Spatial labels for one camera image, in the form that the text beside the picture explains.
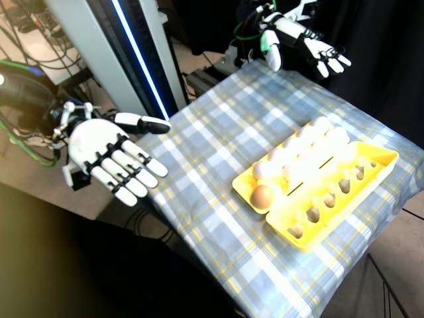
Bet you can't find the yellow egg carton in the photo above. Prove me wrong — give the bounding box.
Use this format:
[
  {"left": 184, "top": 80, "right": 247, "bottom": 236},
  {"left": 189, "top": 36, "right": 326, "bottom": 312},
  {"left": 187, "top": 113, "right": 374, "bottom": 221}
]
[{"left": 231, "top": 116, "right": 400, "bottom": 254}]

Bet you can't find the blue checked tablecloth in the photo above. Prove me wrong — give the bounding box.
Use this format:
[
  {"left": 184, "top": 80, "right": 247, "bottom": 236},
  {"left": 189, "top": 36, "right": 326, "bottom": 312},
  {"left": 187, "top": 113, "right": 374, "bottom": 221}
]
[{"left": 135, "top": 61, "right": 424, "bottom": 318}]

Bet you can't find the grey column with blue strip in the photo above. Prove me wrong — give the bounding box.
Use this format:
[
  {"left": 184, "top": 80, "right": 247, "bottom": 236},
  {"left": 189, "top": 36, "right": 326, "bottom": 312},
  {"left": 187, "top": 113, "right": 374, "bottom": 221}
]
[{"left": 44, "top": 0, "right": 189, "bottom": 122}]

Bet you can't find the green cable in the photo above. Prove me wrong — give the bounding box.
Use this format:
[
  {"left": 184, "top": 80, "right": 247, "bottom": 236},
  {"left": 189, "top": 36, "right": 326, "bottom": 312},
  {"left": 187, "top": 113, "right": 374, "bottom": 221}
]
[
  {"left": 233, "top": 5, "right": 268, "bottom": 47},
  {"left": 0, "top": 114, "right": 60, "bottom": 168}
]

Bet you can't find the black curtain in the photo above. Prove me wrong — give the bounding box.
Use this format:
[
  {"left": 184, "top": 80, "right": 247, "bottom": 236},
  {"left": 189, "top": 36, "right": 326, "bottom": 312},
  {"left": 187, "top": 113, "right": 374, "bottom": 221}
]
[{"left": 172, "top": 0, "right": 424, "bottom": 150}]

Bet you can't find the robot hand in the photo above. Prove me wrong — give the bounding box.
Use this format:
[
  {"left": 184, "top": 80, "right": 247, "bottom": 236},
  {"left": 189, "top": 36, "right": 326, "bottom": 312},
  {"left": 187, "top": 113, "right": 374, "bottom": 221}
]
[
  {"left": 68, "top": 112, "right": 172, "bottom": 208},
  {"left": 260, "top": 12, "right": 352, "bottom": 80}
]

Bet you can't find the brown egg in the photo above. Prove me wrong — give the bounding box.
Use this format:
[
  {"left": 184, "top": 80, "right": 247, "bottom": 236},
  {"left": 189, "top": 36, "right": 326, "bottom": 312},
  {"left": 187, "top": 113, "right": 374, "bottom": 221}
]
[{"left": 250, "top": 184, "right": 276, "bottom": 209}]

